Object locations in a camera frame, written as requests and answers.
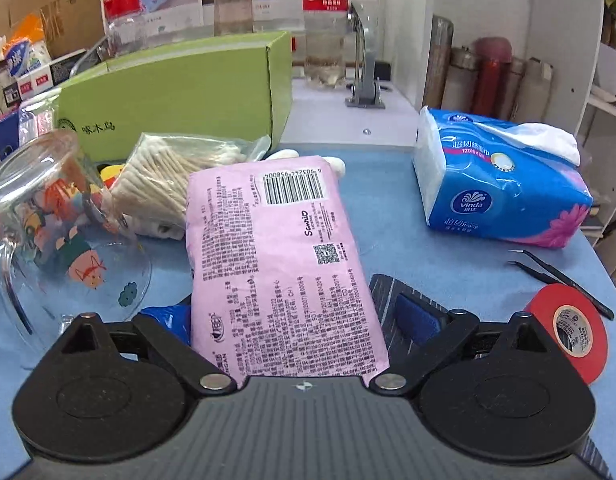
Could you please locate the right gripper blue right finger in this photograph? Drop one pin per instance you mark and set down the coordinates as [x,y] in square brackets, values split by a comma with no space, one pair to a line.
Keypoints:
[417,319]

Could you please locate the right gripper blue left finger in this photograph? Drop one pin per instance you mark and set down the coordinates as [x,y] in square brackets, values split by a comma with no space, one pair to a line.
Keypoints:
[176,319]

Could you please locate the pink tissue pack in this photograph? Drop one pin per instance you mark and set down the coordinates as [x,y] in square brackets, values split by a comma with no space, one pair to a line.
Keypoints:
[278,286]

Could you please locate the cotton swab bag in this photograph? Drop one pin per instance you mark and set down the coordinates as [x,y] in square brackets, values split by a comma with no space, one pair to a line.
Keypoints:
[153,185]

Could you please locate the clear zip bag pack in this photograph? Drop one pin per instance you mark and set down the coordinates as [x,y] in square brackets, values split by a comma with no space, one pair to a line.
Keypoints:
[37,115]

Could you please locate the white cloth with colourful print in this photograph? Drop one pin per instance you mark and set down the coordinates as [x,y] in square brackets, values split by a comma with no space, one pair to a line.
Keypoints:
[337,164]

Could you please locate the cartoon printed glass mug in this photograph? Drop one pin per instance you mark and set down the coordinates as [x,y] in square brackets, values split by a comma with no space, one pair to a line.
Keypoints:
[64,249]

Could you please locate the black tweezers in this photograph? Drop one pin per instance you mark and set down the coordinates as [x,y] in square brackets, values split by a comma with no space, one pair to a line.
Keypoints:
[548,274]

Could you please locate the blue table mat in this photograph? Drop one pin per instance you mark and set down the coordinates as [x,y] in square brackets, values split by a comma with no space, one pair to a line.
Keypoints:
[384,208]

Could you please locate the red electrical tape roll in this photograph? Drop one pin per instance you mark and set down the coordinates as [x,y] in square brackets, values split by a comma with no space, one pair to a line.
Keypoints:
[575,325]

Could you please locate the blue Vinda tissue pack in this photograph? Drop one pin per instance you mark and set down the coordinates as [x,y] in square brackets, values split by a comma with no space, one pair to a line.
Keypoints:
[488,178]

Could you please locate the white base board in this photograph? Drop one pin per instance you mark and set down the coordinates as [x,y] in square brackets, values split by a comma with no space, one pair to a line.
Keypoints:
[321,116]

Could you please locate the green cardboard box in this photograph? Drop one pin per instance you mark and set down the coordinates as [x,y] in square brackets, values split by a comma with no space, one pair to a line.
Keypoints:
[232,87]

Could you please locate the beige thermos bottle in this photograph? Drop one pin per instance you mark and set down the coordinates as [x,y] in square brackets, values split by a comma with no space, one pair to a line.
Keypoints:
[533,95]

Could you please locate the black white pen box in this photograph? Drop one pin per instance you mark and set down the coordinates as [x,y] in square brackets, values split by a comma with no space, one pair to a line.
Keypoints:
[41,79]

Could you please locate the red thermos bottle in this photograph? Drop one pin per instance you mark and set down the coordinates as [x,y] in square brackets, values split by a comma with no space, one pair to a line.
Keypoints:
[494,56]

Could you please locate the red lid clear jar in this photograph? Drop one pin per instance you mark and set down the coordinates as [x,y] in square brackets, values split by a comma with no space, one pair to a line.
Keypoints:
[125,27]

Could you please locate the white shelf unit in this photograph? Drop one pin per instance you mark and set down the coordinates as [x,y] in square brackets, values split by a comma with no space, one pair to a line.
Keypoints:
[567,33]

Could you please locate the Coca-Cola plastic bottle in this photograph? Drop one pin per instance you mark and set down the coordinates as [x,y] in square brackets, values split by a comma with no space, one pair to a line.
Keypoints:
[325,31]

